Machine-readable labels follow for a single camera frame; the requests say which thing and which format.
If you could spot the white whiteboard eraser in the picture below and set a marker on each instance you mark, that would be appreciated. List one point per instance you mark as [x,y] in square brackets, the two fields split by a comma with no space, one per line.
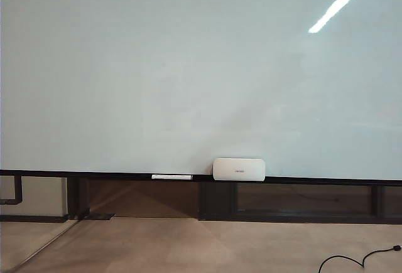
[238,169]

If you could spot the white marker pen with cap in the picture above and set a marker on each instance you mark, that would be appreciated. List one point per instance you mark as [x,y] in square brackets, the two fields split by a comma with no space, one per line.
[171,177]

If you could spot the large white glass whiteboard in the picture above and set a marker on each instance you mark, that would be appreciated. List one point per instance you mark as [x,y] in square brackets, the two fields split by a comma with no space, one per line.
[125,66]

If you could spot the black whiteboard pen tray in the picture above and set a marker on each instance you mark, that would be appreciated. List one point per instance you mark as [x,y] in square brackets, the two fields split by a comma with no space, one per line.
[94,174]

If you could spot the black whiteboard stand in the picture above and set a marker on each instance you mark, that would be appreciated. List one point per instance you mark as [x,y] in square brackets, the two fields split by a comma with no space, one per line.
[18,188]

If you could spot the dark framed glass partition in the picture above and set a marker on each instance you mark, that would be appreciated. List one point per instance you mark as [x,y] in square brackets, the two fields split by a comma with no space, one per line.
[216,201]

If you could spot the dark skirting board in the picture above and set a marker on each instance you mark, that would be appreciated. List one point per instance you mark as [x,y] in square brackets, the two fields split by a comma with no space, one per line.
[31,218]

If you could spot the dark door frame post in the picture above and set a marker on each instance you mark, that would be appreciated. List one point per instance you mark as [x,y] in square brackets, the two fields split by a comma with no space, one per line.
[78,197]

